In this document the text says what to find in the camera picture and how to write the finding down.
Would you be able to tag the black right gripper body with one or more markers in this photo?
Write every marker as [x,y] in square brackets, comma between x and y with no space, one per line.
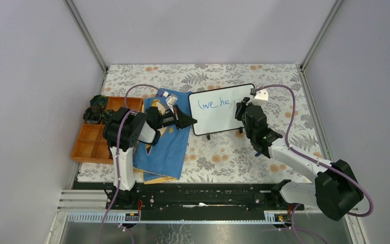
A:
[250,134]

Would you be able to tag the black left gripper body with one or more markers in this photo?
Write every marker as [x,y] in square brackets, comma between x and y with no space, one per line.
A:
[172,118]

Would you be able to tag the black framed whiteboard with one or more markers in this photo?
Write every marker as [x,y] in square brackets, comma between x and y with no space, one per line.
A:
[215,109]

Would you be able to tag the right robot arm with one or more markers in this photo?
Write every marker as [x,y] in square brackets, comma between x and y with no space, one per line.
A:
[332,186]

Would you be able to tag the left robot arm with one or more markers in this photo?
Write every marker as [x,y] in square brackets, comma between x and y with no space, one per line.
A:
[124,130]

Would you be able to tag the floral tablecloth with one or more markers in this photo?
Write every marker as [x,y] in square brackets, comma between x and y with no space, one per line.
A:
[228,157]

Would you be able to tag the blue pikachu cloth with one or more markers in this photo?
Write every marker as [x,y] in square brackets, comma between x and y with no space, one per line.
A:
[164,161]

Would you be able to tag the dark rolled fabric middle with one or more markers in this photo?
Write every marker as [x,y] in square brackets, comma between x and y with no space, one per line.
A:
[107,115]

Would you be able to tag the dark rolled fabric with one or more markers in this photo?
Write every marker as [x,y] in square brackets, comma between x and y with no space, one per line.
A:
[107,115]
[99,100]
[93,115]

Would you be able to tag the dark rolled fabric top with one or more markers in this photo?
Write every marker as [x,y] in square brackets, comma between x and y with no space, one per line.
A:
[99,100]

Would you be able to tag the dark rolled fabric left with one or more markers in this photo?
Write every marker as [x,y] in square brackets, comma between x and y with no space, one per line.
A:
[93,115]

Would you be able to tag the wooden compartment tray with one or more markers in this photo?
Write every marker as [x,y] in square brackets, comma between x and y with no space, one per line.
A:
[90,146]

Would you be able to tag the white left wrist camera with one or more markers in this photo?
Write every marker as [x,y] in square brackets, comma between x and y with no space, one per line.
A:
[170,100]

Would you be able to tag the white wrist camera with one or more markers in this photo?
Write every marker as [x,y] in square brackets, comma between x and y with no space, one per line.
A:
[170,100]
[259,94]

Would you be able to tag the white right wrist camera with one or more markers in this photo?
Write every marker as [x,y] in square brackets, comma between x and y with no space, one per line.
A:
[259,94]

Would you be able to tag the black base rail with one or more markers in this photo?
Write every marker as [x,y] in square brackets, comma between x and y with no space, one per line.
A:
[200,202]

